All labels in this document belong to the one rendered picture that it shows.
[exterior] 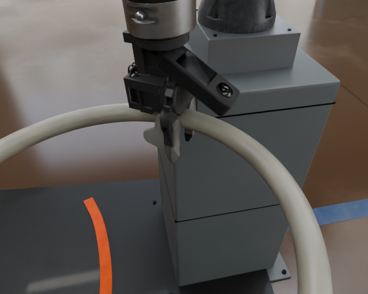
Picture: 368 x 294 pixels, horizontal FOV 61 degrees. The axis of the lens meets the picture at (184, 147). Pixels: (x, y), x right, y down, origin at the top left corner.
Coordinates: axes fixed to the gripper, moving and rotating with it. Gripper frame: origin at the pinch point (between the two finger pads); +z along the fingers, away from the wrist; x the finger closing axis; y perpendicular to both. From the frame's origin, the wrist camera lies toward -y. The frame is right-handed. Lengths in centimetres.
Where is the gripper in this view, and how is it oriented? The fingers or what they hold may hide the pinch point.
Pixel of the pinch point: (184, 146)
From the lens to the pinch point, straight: 53.2
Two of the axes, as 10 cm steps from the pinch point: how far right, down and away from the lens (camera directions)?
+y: -9.0, -2.5, 3.4
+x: -4.2, 6.2, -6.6
